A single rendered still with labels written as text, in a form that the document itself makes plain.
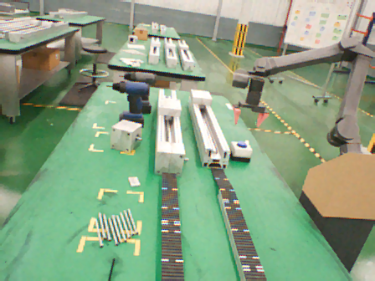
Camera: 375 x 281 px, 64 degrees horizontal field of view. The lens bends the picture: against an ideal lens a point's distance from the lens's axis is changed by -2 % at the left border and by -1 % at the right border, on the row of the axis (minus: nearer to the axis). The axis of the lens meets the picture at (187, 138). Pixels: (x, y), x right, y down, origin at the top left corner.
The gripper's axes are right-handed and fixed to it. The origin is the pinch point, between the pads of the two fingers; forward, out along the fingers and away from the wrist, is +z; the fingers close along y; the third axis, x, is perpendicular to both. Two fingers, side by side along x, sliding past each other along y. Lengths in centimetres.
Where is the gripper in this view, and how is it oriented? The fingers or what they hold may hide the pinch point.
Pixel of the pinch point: (247, 124)
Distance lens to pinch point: 131.3
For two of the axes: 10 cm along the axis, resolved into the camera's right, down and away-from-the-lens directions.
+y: -9.9, -1.1, -1.3
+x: 0.8, 4.1, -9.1
